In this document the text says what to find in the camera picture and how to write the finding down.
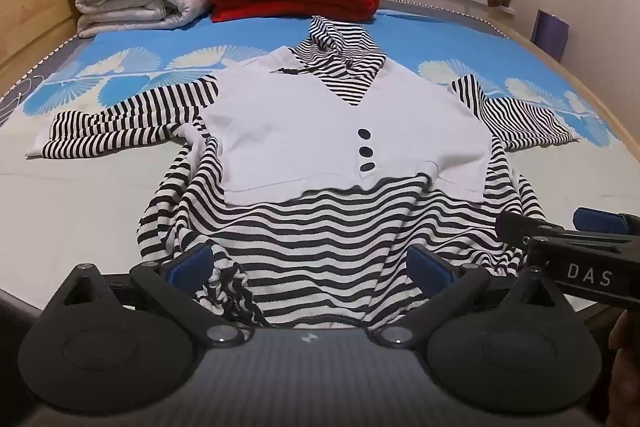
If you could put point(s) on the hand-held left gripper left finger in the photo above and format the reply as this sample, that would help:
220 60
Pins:
189 269

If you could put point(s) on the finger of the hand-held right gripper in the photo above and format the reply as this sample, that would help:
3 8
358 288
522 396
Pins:
600 221
522 229

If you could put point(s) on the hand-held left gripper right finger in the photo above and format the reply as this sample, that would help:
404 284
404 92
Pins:
429 269

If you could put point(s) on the black white striped hooded top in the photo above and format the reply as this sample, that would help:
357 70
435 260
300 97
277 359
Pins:
350 232

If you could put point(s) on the person's right hand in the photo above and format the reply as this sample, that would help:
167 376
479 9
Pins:
627 367

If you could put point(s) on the blue grey printed bed sheet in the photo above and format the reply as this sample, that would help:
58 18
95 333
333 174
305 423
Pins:
75 207

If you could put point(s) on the purple box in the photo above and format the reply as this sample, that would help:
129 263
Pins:
550 34

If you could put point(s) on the grey white folded quilt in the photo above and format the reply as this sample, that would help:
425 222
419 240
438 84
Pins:
130 4

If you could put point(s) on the wooden bed frame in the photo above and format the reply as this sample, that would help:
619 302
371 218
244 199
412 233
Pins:
30 7

